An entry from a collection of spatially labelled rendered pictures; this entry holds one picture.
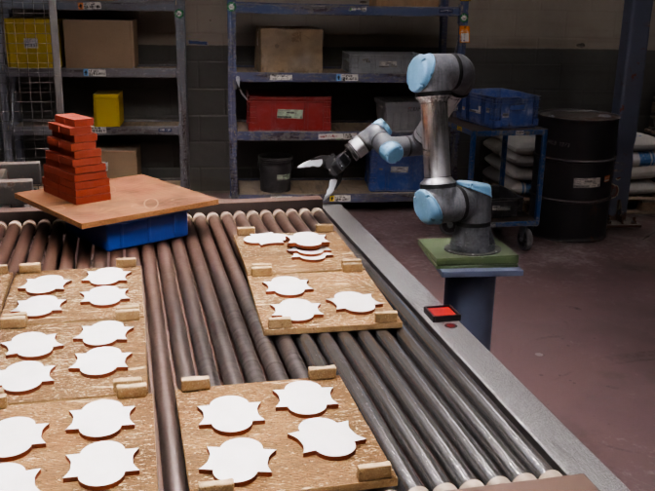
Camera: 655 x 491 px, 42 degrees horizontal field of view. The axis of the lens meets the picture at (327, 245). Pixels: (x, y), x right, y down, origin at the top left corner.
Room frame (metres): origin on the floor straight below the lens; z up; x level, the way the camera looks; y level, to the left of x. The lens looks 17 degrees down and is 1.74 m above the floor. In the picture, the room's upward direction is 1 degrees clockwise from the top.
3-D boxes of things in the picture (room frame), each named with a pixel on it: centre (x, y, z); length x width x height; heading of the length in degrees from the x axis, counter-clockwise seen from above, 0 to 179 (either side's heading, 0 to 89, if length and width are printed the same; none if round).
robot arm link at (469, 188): (2.71, -0.47, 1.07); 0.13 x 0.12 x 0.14; 117
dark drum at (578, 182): (6.12, -1.80, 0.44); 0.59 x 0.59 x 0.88
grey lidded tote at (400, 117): (6.88, -0.64, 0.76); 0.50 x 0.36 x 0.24; 103
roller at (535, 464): (2.21, -0.18, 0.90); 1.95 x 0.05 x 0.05; 14
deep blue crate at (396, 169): (6.92, -0.56, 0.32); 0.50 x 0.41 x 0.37; 93
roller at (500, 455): (2.20, -0.14, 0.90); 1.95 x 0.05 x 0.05; 14
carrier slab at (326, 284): (2.13, 0.02, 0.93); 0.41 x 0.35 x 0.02; 11
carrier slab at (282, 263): (2.54, 0.10, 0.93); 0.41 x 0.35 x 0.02; 12
